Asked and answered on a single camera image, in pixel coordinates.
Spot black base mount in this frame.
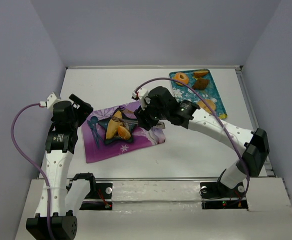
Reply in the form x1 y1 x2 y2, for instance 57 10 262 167
80 182 113 211
199 181 248 210

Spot small round bun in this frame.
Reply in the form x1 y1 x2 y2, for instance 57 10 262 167
117 125 131 140

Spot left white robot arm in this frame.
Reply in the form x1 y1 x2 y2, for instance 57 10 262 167
26 93 96 240

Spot orange glazed donut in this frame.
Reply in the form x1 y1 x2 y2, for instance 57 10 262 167
174 72 189 86

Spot dark chocolate bread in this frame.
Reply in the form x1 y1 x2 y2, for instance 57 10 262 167
192 77 210 90

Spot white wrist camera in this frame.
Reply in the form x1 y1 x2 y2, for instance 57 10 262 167
132 87 151 110
39 92 61 112

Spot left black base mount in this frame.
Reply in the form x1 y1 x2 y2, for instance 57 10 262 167
80 182 113 211

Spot teal floral tray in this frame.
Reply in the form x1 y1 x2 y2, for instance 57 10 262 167
169 69 228 120

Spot brown bread wedge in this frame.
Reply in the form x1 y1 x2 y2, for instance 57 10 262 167
193 70 209 78

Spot long yellow bread loaf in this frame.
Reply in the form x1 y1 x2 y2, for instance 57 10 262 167
106 110 123 140

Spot metal tongs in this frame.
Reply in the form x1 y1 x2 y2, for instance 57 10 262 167
111 106 165 130

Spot tan bagel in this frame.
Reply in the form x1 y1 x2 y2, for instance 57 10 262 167
197 99 216 114

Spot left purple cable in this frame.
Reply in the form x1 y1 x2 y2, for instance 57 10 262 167
10 102 55 240

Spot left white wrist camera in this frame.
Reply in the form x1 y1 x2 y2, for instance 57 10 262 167
39 92 61 112

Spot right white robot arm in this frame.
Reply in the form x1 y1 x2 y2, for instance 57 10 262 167
132 86 270 190

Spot blue plastic spoon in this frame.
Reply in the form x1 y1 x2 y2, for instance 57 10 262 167
90 116 102 139

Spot purple snowflake placemat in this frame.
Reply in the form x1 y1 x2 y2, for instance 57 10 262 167
81 102 166 164

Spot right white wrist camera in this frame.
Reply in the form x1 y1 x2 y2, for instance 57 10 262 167
132 87 151 110

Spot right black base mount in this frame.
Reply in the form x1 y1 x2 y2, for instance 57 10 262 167
199 181 248 210

